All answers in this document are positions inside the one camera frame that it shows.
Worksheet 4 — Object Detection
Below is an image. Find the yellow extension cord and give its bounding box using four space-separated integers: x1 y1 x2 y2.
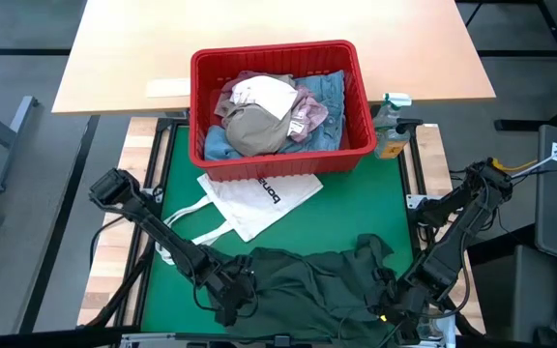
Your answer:
489 157 540 174

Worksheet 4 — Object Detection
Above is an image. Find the pink garment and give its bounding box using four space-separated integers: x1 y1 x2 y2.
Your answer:
213 70 330 144

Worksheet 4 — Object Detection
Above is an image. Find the red plastic laundry basket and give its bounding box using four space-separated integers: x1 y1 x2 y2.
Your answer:
189 40 378 183

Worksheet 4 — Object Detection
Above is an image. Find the beige shirt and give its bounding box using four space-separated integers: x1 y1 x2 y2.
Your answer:
223 102 293 158

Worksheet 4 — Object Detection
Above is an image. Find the clear spray bottle white nozzle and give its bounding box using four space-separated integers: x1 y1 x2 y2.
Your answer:
418 316 457 347

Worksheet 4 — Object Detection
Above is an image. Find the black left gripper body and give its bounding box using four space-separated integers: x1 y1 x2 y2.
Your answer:
209 263 259 313

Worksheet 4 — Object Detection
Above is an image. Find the green label spray bottle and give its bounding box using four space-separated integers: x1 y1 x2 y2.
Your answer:
371 92 413 132

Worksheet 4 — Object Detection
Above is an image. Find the blue denim garment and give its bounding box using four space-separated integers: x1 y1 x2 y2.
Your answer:
203 70 347 162

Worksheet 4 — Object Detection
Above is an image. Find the black desk foot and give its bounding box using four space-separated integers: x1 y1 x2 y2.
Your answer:
494 96 557 132

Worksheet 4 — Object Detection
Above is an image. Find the clear bottle orange label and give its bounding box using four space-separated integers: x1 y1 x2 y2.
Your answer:
373 126 411 160

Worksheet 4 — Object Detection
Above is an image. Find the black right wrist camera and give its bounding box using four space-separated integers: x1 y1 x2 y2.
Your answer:
394 327 423 347

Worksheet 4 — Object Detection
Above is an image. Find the white garment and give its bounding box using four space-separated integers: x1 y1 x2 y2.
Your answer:
229 74 300 122

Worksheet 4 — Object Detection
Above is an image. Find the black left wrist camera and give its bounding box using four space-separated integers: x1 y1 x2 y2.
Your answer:
214 307 240 329

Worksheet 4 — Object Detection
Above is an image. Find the green table mat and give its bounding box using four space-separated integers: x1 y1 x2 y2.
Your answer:
140 120 423 337

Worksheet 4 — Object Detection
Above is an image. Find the white cable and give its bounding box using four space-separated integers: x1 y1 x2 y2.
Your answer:
510 130 557 181

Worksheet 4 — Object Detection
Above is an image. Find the light wooden desk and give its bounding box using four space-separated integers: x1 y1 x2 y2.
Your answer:
51 0 497 116

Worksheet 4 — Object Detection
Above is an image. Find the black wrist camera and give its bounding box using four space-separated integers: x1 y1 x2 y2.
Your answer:
394 327 423 347
214 307 240 329

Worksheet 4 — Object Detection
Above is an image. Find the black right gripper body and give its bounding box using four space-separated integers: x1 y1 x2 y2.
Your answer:
377 284 427 333

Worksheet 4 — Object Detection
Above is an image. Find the dark green shirt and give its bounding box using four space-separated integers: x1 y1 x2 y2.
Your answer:
209 233 408 348

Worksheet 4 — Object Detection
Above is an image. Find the grey desk leg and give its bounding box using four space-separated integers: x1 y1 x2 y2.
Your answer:
0 95 40 195

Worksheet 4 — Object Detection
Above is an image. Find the white canvas tote bag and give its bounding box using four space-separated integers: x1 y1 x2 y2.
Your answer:
154 172 325 267

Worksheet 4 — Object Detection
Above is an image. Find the white label strip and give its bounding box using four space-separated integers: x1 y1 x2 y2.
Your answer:
144 77 192 100

